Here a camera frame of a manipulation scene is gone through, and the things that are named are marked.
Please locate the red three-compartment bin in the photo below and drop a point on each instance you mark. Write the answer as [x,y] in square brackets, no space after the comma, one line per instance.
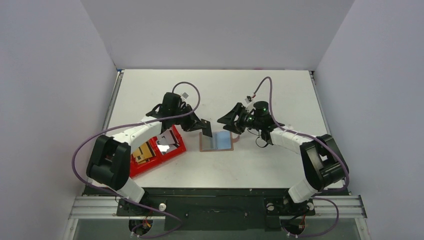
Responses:
[158,159]

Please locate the gold cards stack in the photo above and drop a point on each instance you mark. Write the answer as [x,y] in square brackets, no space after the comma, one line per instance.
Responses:
[143,153]

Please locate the aluminium frame rail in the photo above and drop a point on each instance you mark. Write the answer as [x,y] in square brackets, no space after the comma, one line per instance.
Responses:
[102,208]

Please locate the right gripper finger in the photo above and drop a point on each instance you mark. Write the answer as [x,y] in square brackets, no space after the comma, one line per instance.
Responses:
[236,128]
[233,115]

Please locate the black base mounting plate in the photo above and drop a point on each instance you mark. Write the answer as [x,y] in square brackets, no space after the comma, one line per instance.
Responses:
[224,209]

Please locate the tan leather card holder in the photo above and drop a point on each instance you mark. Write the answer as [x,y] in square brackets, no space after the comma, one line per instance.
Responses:
[220,141]

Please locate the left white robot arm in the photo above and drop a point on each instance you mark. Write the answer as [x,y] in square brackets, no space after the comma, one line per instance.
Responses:
[109,163]

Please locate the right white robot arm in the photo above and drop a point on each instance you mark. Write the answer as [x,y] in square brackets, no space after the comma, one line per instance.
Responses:
[322,161]

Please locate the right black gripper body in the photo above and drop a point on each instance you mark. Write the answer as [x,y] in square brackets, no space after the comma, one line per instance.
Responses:
[238,115]

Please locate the silver mirrored card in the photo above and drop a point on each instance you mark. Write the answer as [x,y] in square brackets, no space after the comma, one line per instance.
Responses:
[167,142]

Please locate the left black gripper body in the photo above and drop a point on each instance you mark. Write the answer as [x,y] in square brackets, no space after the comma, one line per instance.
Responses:
[192,121]

